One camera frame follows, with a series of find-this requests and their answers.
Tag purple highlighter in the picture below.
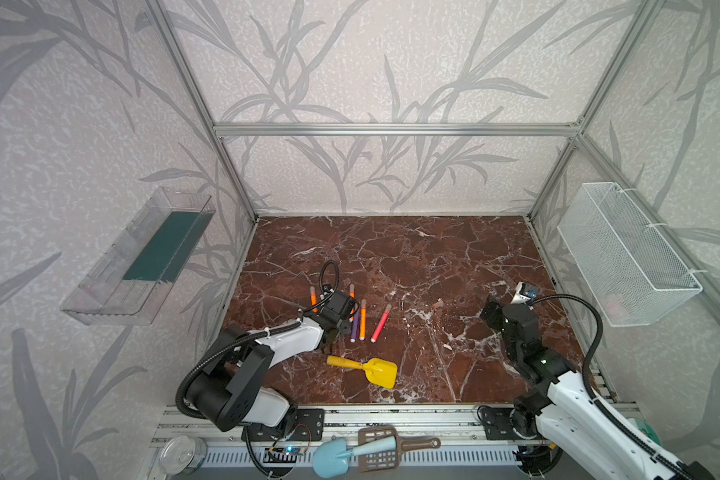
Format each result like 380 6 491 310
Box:
350 309 361 343

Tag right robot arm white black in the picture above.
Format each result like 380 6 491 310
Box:
480 294 713 479

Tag yellow toy shovel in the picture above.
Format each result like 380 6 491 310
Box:
326 356 398 389

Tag light blue toy shovel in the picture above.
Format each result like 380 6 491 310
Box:
312 436 397 479

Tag small circuit board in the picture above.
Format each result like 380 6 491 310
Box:
265 445 309 464

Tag brown toy sieve scoop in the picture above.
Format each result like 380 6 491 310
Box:
358 425 441 473

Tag clear round container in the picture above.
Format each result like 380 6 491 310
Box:
157 435 208 476

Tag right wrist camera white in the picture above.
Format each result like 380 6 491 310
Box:
511 282 540 304

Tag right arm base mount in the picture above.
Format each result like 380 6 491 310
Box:
476 405 543 443

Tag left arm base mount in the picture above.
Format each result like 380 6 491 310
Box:
244 408 326 442

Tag white wire mesh basket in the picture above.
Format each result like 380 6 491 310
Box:
558 182 703 328

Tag clear plastic wall tray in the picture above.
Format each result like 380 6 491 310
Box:
61 187 216 326

